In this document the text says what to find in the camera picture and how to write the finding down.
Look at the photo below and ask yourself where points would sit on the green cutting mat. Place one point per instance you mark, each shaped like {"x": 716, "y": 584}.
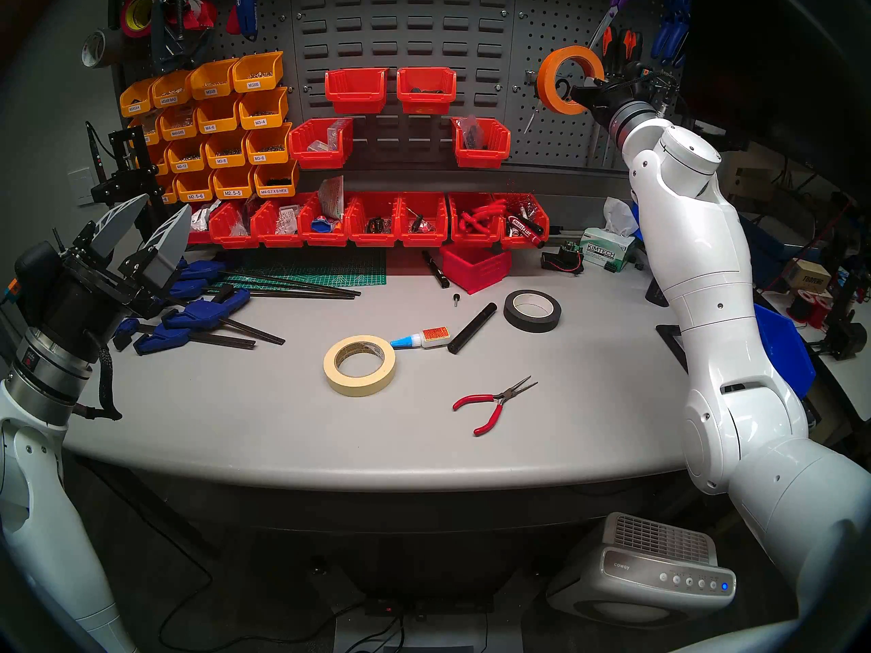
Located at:
{"x": 340, "y": 277}

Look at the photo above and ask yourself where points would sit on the metal pegboard hook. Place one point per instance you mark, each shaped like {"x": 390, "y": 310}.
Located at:
{"x": 529, "y": 79}

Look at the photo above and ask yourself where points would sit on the black computer monitor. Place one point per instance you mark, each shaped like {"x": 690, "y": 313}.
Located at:
{"x": 769, "y": 60}

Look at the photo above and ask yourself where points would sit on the black tool stand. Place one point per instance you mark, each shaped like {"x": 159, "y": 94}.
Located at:
{"x": 133, "y": 182}

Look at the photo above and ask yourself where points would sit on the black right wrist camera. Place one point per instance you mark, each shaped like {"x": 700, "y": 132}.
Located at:
{"x": 643, "y": 70}

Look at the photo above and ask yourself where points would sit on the red white plastic tool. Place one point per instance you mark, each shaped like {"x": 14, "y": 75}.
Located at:
{"x": 199, "y": 15}

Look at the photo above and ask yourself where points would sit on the black tape roll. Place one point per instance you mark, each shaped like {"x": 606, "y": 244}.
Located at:
{"x": 517, "y": 322}

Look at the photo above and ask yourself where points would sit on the black soldering iron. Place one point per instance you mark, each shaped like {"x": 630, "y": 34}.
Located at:
{"x": 95, "y": 155}

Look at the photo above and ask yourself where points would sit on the grey duct tape roll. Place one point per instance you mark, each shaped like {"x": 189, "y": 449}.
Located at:
{"x": 101, "y": 49}

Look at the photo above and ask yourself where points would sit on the blue plastic bin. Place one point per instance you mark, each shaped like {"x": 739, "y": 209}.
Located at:
{"x": 782, "y": 352}

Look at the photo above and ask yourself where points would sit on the black power strip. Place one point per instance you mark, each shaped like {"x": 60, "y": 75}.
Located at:
{"x": 422, "y": 605}

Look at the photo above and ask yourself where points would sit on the black marker pen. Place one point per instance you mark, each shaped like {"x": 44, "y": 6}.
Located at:
{"x": 437, "y": 271}

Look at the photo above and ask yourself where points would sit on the black perforated cylinder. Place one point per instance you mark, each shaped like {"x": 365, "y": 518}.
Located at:
{"x": 656, "y": 294}

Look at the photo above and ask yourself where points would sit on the black triangular frame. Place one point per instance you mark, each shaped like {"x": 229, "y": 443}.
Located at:
{"x": 670, "y": 342}

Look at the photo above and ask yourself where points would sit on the small red loose bin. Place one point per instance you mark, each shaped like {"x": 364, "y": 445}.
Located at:
{"x": 476, "y": 274}

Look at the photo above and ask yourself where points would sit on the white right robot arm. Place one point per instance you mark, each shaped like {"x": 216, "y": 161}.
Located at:
{"x": 721, "y": 318}

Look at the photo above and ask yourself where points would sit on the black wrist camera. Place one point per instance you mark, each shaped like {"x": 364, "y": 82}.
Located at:
{"x": 34, "y": 274}
{"x": 643, "y": 70}

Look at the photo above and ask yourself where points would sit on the black metal tool rack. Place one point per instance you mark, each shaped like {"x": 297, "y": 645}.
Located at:
{"x": 670, "y": 87}

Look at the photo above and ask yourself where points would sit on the black red marker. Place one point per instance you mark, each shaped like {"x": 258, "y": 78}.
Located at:
{"x": 525, "y": 226}

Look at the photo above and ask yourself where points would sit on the clear plastic bag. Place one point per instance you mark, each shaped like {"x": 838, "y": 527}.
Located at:
{"x": 333, "y": 197}

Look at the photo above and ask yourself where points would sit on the red tape roll yellow core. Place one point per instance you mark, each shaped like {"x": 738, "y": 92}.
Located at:
{"x": 128, "y": 22}

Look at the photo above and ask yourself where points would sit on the orange tape roll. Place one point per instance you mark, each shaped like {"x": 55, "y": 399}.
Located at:
{"x": 548, "y": 80}

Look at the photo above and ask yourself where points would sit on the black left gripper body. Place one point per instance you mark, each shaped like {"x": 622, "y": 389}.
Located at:
{"x": 81, "y": 305}

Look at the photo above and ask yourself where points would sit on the white glue bottle orange label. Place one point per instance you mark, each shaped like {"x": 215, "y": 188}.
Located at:
{"x": 435, "y": 337}

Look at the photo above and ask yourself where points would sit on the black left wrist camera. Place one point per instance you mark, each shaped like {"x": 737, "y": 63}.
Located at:
{"x": 34, "y": 274}

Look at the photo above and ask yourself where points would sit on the orange labelled parts bin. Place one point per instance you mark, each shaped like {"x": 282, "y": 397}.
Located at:
{"x": 267, "y": 154}
{"x": 185, "y": 162}
{"x": 148, "y": 133}
{"x": 135, "y": 104}
{"x": 255, "y": 79}
{"x": 262, "y": 118}
{"x": 170, "y": 95}
{"x": 211, "y": 87}
{"x": 216, "y": 122}
{"x": 160, "y": 162}
{"x": 196, "y": 193}
{"x": 224, "y": 156}
{"x": 178, "y": 129}
{"x": 235, "y": 189}
{"x": 275, "y": 188}
{"x": 170, "y": 192}

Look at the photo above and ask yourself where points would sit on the cardboard box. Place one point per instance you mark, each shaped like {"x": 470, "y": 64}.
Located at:
{"x": 806, "y": 276}

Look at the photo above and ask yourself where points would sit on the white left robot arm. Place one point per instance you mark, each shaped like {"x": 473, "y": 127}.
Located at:
{"x": 41, "y": 522}

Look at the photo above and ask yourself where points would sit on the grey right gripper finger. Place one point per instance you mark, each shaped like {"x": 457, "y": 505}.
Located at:
{"x": 586, "y": 96}
{"x": 599, "y": 81}

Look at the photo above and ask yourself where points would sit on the Kimtech tissue box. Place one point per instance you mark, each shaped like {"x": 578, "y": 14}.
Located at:
{"x": 605, "y": 254}

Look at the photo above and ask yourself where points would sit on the black battery holder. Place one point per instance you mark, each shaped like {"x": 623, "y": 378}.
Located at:
{"x": 561, "y": 260}

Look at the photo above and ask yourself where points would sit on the dark grey pegboard wall panel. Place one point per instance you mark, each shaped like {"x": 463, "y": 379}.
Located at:
{"x": 565, "y": 148}

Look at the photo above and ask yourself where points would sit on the black cylindrical rod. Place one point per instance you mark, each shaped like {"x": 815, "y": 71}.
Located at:
{"x": 473, "y": 328}

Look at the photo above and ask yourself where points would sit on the red plastic parts bin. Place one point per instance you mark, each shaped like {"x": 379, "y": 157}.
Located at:
{"x": 422, "y": 239}
{"x": 537, "y": 209}
{"x": 320, "y": 156}
{"x": 203, "y": 238}
{"x": 228, "y": 240}
{"x": 482, "y": 156}
{"x": 374, "y": 239}
{"x": 356, "y": 94}
{"x": 272, "y": 240}
{"x": 323, "y": 239}
{"x": 473, "y": 239}
{"x": 426, "y": 95}

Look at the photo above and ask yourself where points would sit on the white Coway air purifier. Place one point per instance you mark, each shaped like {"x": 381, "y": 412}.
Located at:
{"x": 633, "y": 577}

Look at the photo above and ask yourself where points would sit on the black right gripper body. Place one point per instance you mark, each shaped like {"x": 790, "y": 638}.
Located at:
{"x": 619, "y": 94}

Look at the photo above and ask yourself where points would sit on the beige masking tape roll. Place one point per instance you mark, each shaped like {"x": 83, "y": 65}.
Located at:
{"x": 333, "y": 376}

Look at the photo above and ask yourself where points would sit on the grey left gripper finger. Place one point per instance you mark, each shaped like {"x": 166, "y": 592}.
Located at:
{"x": 112, "y": 226}
{"x": 162, "y": 260}

